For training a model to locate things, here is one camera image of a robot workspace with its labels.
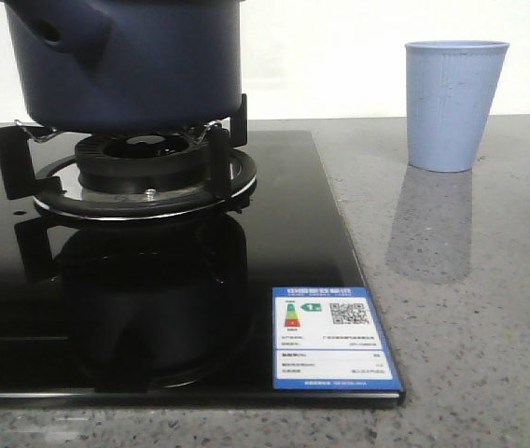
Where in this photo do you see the blue white energy label sticker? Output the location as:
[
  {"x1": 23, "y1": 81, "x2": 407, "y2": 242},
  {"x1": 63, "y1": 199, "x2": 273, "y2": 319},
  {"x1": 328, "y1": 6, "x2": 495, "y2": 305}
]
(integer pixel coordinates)
[{"x1": 272, "y1": 286, "x2": 403, "y2": 396}]

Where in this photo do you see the dark blue cooking pot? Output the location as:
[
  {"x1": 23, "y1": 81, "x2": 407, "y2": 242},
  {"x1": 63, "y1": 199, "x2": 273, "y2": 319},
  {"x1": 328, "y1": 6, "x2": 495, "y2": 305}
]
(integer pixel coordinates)
[{"x1": 5, "y1": 1, "x2": 242, "y2": 133}]

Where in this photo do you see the light blue ribbed plastic cup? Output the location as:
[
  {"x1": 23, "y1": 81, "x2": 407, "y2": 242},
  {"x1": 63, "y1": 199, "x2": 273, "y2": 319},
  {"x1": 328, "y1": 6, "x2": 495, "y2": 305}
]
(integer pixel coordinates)
[{"x1": 405, "y1": 40, "x2": 509, "y2": 173}]

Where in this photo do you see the black metal pot support grate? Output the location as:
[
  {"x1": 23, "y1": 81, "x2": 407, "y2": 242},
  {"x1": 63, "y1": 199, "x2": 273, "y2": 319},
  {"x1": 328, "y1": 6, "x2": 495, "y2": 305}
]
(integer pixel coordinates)
[{"x1": 0, "y1": 96, "x2": 257, "y2": 222}]

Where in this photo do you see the black glass gas stove top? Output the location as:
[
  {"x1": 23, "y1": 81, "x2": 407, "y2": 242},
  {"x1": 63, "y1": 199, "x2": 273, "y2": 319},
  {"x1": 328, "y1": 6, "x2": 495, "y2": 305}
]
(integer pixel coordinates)
[{"x1": 0, "y1": 132, "x2": 405, "y2": 408}]

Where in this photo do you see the black round gas burner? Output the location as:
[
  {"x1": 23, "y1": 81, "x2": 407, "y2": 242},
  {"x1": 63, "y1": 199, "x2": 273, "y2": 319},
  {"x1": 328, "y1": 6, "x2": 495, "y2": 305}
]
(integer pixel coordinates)
[{"x1": 75, "y1": 134, "x2": 208, "y2": 194}]

